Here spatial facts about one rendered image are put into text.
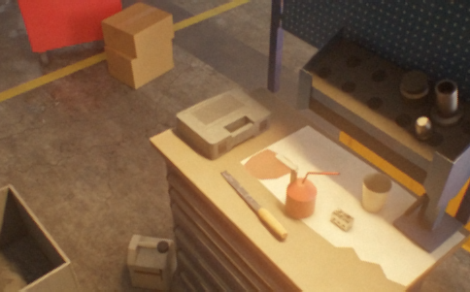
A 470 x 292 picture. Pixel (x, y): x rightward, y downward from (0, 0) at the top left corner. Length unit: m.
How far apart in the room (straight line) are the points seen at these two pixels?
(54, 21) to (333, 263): 2.96
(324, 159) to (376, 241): 0.34
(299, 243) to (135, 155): 1.85
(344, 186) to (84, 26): 2.75
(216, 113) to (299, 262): 0.59
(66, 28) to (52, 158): 1.11
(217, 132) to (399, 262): 0.67
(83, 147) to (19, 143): 0.41
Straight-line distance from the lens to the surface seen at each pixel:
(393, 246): 1.45
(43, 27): 3.89
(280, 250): 1.38
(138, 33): 3.45
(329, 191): 1.54
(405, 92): 1.32
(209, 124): 1.64
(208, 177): 1.56
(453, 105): 1.27
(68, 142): 3.29
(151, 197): 2.83
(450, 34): 1.35
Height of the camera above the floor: 2.05
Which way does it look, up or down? 41 degrees down
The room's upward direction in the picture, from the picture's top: straight up
